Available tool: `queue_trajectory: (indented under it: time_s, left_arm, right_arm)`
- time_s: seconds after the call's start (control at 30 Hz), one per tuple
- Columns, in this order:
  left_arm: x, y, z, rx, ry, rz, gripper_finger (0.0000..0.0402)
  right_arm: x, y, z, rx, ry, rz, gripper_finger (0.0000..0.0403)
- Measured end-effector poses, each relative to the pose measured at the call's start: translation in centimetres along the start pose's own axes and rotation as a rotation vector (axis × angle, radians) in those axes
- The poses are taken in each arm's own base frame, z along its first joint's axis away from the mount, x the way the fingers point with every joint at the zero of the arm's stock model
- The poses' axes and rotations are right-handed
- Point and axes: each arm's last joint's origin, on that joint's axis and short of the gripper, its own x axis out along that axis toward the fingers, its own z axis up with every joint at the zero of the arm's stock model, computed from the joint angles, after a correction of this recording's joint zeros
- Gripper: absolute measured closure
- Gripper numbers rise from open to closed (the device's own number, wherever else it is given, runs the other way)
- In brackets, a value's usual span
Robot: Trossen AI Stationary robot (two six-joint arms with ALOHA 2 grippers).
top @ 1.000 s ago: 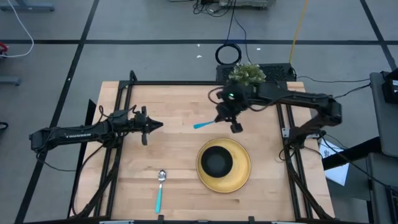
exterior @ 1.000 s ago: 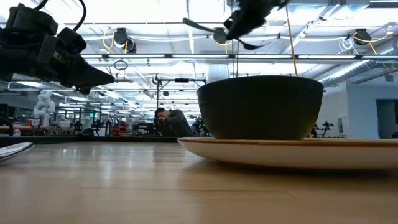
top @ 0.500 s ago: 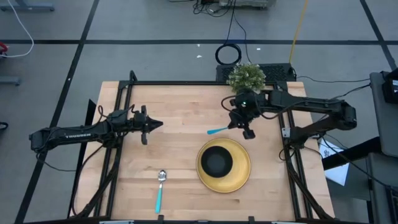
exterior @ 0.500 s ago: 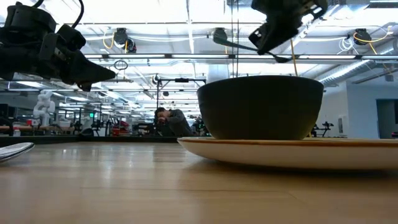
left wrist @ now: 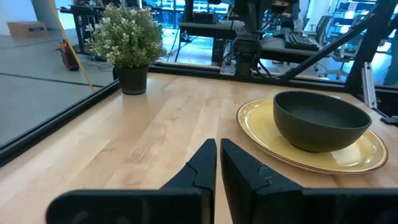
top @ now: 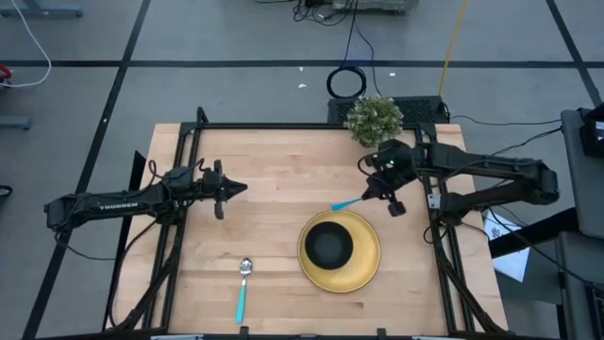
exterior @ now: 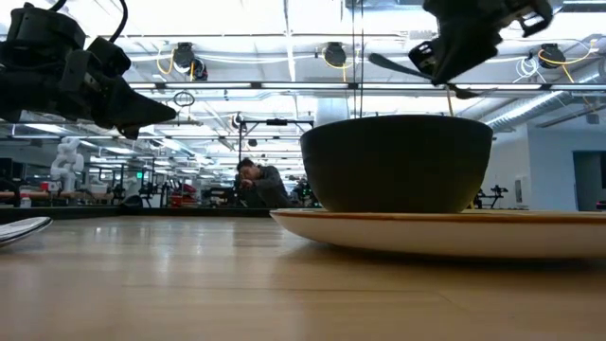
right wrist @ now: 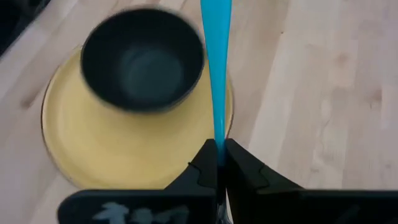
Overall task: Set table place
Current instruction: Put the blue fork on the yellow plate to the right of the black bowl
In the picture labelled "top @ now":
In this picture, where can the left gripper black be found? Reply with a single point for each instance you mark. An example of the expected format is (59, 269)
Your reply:
(212, 186)

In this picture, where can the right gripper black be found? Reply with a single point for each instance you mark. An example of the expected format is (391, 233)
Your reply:
(398, 186)

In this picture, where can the black bowl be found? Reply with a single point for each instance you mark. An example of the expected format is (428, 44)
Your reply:
(329, 245)

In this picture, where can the yellow plate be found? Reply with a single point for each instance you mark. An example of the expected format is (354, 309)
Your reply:
(365, 264)

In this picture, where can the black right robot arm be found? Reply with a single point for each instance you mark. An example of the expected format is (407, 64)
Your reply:
(472, 163)

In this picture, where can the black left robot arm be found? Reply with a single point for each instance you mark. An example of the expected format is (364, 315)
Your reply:
(118, 204)

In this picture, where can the small potted green plant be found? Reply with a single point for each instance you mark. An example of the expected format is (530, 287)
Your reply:
(373, 118)

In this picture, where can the black perforated computer case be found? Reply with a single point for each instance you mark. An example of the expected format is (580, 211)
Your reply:
(424, 111)

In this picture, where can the black table edge clamp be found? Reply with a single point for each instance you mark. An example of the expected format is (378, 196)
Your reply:
(381, 333)
(243, 332)

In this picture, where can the white paper sheet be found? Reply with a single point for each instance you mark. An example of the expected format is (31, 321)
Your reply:
(512, 264)

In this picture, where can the silver edge bar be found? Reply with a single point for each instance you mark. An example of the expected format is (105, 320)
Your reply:
(177, 337)
(439, 338)

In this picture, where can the black beam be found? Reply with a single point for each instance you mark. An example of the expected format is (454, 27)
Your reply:
(533, 233)

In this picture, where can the grey equipment case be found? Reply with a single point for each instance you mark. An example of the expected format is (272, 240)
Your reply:
(377, 5)

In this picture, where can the black screen device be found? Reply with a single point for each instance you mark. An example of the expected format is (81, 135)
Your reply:
(590, 137)

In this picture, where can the short grey desk foot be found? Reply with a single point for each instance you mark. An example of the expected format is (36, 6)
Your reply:
(14, 124)

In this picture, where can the red tool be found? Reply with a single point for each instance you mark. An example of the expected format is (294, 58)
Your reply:
(4, 73)

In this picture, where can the long grey desk foot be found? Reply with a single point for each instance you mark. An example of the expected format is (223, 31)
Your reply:
(42, 10)

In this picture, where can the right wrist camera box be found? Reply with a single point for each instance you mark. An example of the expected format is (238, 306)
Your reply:
(387, 158)

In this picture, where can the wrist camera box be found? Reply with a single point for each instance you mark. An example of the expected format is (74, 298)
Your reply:
(177, 177)
(387, 158)

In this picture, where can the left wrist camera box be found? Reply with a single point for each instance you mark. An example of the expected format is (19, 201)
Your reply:
(177, 177)

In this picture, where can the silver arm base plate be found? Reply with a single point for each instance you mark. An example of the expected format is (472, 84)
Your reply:
(433, 201)

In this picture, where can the black metal table frame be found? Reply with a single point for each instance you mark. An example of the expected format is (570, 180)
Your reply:
(307, 126)

